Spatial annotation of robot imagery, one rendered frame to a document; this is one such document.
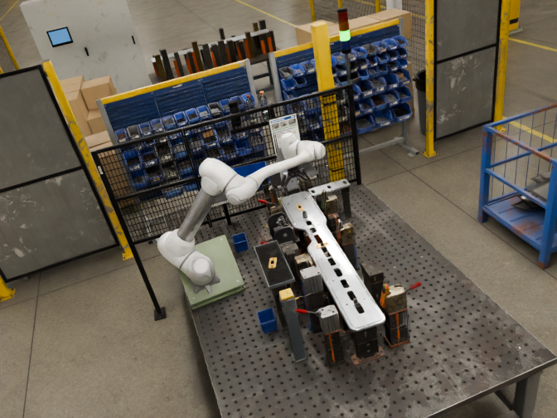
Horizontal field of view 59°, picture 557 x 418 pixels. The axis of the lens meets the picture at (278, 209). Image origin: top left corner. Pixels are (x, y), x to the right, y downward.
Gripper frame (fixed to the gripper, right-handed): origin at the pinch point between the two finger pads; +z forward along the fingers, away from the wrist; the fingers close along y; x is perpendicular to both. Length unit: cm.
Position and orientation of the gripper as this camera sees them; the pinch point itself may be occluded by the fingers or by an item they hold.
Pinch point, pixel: (297, 191)
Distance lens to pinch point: 330.4
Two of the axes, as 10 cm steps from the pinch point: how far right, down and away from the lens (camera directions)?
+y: 9.5, -2.7, 1.3
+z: 1.7, 8.3, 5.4
